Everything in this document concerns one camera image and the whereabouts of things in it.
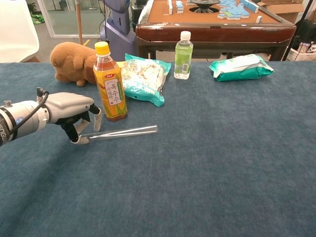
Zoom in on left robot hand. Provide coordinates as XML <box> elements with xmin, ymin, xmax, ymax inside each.
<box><xmin>45</xmin><ymin>92</ymin><xmax>102</xmax><ymax>145</ymax></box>

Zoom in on glass test tube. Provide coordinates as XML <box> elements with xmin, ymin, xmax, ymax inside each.
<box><xmin>80</xmin><ymin>125</ymin><xmax>158</xmax><ymax>139</ymax></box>

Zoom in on blue robot base machine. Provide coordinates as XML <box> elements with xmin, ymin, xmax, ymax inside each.
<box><xmin>100</xmin><ymin>0</ymin><xmax>137</xmax><ymax>55</ymax></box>

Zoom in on brown capybara plush toy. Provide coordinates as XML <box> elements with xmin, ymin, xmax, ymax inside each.
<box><xmin>50</xmin><ymin>41</ymin><xmax>98</xmax><ymax>87</ymax></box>

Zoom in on yellow corn tea bottle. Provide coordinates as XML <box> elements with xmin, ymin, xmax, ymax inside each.
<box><xmin>92</xmin><ymin>41</ymin><xmax>128</xmax><ymax>122</ymax></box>

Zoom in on teal snack bag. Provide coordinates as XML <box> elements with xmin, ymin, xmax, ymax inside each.
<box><xmin>116</xmin><ymin>53</ymin><xmax>172</xmax><ymax>107</ymax></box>

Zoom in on wooden pole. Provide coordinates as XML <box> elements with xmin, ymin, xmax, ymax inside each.
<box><xmin>75</xmin><ymin>0</ymin><xmax>84</xmax><ymax>45</ymax></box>

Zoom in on white chair wooden legs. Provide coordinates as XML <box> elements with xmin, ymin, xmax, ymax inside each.
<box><xmin>0</xmin><ymin>0</ymin><xmax>40</xmax><ymax>63</ymax></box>

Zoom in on green label water bottle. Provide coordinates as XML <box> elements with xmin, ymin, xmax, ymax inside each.
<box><xmin>173</xmin><ymin>31</ymin><xmax>194</xmax><ymax>80</ymax></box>

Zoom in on blue table mat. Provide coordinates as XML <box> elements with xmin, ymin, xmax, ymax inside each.
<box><xmin>0</xmin><ymin>61</ymin><xmax>316</xmax><ymax>237</ymax></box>

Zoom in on brown mahjong table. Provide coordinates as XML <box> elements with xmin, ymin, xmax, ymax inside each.
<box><xmin>135</xmin><ymin>0</ymin><xmax>297</xmax><ymax>62</ymax></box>

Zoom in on teal wet wipes pack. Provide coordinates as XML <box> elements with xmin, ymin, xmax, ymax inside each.
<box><xmin>209</xmin><ymin>54</ymin><xmax>275</xmax><ymax>82</ymax></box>

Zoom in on black tripod stand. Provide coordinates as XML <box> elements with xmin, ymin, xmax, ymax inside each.
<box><xmin>282</xmin><ymin>0</ymin><xmax>316</xmax><ymax>61</ymax></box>

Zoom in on cardboard box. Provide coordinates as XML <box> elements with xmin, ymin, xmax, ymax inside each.
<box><xmin>261</xmin><ymin>0</ymin><xmax>306</xmax><ymax>24</ymax></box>

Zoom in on white box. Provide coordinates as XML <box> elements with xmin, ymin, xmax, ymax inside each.
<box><xmin>287</xmin><ymin>41</ymin><xmax>316</xmax><ymax>62</ymax></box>

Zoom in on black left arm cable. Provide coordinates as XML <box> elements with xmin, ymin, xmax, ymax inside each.
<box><xmin>11</xmin><ymin>87</ymin><xmax>50</xmax><ymax>139</ymax></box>

